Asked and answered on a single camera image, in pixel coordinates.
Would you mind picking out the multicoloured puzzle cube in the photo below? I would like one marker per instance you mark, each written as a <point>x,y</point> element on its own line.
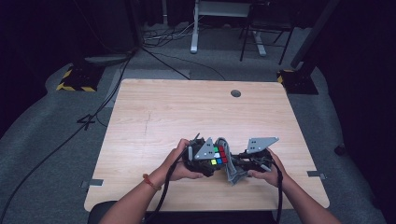
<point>219,154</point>

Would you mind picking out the person's dark clothing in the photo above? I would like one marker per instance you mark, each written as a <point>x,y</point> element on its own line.
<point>218,218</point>

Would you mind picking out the person's right hand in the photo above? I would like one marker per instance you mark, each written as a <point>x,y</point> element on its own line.
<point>272,174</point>

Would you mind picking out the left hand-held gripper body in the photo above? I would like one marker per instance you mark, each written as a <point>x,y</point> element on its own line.
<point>204,152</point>

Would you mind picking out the hazard-striped black stand base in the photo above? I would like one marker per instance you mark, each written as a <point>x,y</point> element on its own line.
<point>297,81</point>
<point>80,77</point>

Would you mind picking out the dark round table grommet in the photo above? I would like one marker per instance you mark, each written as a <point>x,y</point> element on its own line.
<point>235,93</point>

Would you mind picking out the black chair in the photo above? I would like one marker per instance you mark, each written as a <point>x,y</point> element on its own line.
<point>267,25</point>

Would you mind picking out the black caster wheel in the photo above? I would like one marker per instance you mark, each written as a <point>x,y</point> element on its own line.
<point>340,149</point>

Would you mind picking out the grey tape strip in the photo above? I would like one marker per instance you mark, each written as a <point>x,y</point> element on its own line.
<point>316,174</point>
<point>92,182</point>

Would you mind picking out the white desk frame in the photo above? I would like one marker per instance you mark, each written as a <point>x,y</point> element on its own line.
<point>199,25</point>

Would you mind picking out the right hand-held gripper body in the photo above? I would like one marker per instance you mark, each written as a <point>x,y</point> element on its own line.
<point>260,144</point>

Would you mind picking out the slanted dark metal post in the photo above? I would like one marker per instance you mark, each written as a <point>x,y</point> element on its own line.
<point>314,31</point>

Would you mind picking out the person's left hand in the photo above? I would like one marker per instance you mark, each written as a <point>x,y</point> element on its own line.
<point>177,168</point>

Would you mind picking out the grey cloth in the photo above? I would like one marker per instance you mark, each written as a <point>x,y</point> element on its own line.
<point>233,174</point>

